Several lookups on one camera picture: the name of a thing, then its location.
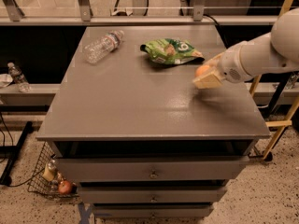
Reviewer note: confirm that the middle grey drawer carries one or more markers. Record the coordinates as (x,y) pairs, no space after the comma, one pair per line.
(188,194)

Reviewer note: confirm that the top grey drawer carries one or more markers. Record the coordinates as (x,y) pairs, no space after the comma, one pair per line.
(158,169)

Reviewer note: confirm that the upright water bottle on ledge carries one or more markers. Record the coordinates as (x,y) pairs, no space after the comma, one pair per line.
(18,77)

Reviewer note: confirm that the yellow wooden ladder frame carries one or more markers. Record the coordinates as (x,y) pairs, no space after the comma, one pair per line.
(281,125)

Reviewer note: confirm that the black wire basket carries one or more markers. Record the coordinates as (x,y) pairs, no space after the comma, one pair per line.
(39,185)

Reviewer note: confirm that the orange fruit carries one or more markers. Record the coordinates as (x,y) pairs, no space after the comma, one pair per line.
(201,70)

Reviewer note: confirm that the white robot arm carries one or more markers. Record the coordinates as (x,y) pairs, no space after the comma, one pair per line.
(276,52)

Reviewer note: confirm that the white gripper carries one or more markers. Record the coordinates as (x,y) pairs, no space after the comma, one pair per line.
(229,64)

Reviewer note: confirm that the black metal stand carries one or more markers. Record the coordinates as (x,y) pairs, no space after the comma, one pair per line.
(11,153)

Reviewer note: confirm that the red apple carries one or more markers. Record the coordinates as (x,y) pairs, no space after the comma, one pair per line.
(65,187)

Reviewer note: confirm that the grey drawer cabinet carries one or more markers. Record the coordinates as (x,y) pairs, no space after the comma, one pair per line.
(127,107)

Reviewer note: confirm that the small yellow bottle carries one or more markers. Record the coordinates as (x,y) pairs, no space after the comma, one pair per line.
(49,171)

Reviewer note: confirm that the green rice chip bag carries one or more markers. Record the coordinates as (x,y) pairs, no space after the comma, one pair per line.
(170,51)

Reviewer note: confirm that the bottom grey drawer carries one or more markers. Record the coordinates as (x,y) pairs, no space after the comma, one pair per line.
(152,211)

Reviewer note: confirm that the grey drawer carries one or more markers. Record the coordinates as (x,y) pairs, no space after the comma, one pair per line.
(188,194)
(158,169)
(152,211)

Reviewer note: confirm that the clear plastic water bottle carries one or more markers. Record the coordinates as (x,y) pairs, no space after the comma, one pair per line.
(101,47)

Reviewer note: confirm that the crumpled white paper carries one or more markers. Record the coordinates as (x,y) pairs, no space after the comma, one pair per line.
(5,80)

